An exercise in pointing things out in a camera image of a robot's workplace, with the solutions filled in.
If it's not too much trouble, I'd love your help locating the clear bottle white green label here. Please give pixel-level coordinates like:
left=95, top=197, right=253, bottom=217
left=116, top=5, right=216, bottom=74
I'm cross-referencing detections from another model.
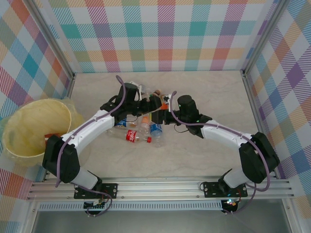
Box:
left=129, top=81, right=148, bottom=95

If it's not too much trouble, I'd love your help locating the blue cap bottle blue label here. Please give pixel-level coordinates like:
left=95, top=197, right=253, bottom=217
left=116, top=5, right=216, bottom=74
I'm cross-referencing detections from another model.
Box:
left=113, top=116, right=139, bottom=129

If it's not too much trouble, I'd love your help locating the tan capped bottle red label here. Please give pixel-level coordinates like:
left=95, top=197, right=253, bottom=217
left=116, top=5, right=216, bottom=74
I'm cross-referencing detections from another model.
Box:
left=44, top=133, right=62, bottom=146

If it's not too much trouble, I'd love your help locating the round white waste bin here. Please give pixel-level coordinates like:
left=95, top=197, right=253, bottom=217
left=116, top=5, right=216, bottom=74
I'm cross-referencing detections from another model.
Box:
left=2, top=97, right=92, bottom=168

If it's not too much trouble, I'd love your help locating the clear bottle with orange label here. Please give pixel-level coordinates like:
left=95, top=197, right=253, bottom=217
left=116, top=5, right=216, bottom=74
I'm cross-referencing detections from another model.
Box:
left=140, top=116, right=152, bottom=134

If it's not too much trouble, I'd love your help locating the capless clear bottle blue label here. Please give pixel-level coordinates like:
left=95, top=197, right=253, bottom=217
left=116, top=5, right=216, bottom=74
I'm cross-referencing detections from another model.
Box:
left=150, top=122, right=164, bottom=149

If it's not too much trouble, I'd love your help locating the red label cola bottle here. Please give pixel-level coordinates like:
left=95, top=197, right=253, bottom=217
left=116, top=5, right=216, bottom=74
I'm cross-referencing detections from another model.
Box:
left=106, top=129, right=153, bottom=144

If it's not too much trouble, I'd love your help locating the thin black right camera cable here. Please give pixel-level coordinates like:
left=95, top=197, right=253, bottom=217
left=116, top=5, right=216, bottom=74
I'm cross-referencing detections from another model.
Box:
left=173, top=123, right=190, bottom=133

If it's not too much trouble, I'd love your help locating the aluminium left table edge rail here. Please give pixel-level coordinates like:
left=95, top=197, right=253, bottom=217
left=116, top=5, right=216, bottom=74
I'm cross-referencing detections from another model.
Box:
left=42, top=72, right=76, bottom=183

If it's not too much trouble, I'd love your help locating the aluminium table edge rail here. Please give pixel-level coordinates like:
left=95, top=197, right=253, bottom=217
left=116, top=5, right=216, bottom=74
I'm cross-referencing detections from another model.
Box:
left=42, top=72, right=76, bottom=183
left=242, top=70, right=280, bottom=179

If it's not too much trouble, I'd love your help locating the aluminium mounting rail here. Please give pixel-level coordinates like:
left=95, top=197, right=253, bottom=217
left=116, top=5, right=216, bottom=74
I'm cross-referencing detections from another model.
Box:
left=26, top=175, right=295, bottom=201

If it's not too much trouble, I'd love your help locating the aluminium right table edge rail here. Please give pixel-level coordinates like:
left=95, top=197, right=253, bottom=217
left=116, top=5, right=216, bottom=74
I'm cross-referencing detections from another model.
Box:
left=242, top=70, right=280, bottom=179

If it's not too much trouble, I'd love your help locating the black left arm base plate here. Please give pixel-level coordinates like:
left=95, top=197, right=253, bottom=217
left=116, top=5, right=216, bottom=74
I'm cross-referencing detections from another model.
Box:
left=73, top=183, right=119, bottom=200

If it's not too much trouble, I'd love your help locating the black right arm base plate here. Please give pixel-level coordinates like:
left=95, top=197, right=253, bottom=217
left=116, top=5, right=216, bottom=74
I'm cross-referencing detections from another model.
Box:
left=202, top=181, right=249, bottom=199

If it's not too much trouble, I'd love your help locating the white slotted cable duct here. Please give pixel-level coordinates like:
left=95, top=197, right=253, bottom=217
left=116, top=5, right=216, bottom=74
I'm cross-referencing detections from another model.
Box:
left=38, top=202, right=224, bottom=212

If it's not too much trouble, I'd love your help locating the aluminium left frame post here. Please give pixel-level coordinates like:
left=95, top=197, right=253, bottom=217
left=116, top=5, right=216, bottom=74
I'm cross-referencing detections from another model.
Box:
left=25, top=0, right=76, bottom=82

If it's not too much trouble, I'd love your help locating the aluminium frame post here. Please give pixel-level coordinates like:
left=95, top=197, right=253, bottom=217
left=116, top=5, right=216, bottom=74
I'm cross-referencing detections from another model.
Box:
left=242, top=0, right=294, bottom=75
left=25, top=0, right=76, bottom=82

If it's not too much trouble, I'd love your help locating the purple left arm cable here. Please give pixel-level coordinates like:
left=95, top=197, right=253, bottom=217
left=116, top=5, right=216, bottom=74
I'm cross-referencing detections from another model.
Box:
left=55, top=75, right=127, bottom=218

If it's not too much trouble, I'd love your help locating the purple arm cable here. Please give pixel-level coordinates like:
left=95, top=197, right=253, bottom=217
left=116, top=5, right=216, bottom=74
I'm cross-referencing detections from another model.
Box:
left=55, top=75, right=127, bottom=218
left=167, top=91, right=272, bottom=216

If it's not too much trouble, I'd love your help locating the aluminium right frame post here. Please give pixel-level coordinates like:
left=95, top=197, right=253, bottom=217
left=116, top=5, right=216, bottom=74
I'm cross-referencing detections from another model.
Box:
left=242, top=0, right=294, bottom=75

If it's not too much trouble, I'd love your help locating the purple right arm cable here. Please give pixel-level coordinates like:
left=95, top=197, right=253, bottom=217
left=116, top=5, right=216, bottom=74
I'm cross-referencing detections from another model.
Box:
left=167, top=91, right=272, bottom=216

